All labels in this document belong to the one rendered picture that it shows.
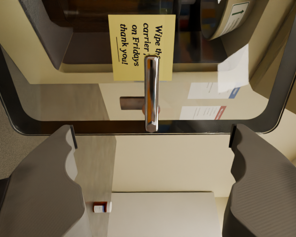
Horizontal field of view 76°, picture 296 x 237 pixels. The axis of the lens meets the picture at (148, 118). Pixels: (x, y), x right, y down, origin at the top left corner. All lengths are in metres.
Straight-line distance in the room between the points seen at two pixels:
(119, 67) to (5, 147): 0.27
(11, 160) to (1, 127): 0.07
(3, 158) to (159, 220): 2.81
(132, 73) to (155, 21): 0.07
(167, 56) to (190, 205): 3.01
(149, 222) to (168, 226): 0.28
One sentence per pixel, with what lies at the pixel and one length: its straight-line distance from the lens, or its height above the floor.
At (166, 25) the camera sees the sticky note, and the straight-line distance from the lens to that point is 0.24.
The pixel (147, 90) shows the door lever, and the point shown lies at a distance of 0.21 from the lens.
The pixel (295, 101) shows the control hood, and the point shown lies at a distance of 0.44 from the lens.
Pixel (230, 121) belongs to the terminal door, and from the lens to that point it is 0.30.
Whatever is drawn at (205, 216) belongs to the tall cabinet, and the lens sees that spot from 3.21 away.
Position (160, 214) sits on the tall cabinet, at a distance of 3.12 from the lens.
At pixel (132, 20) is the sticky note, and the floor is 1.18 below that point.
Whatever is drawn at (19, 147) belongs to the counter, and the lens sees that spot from 0.46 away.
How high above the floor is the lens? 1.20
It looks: level
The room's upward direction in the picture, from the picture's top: 90 degrees clockwise
